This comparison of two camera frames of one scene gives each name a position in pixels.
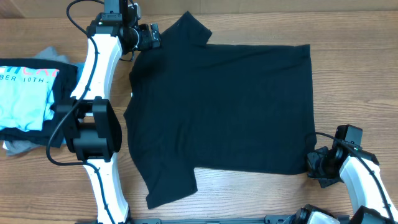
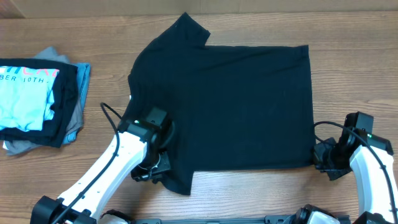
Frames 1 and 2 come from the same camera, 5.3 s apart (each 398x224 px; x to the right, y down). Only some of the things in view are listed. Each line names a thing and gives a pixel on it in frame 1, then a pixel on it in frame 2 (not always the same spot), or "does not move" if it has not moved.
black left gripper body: (145, 41) to (155, 166)
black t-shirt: (236, 108) does not move
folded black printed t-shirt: (30, 91) does not move
